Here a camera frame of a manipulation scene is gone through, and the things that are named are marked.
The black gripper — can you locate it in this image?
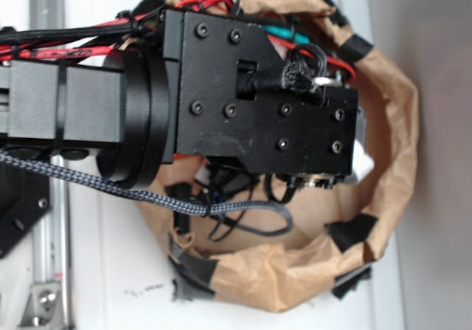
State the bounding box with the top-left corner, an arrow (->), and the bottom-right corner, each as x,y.
163,8 -> 374,188

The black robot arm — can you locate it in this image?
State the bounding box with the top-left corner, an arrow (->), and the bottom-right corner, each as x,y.
1,7 -> 374,189

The brown paper bag bin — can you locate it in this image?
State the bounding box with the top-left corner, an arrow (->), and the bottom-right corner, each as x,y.
137,0 -> 419,312

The red and black wire bundle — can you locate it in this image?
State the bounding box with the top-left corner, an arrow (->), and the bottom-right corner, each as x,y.
0,0 -> 357,83

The grey braided cable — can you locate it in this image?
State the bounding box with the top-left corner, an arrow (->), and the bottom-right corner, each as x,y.
0,148 -> 294,241

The black hexagonal robot base plate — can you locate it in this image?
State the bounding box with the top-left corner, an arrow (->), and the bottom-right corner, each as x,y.
1,164 -> 50,258

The aluminium extrusion rail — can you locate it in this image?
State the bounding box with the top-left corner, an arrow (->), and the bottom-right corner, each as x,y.
29,0 -> 75,329

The metal corner bracket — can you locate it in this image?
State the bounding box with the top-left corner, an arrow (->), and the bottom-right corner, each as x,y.
17,282 -> 67,329

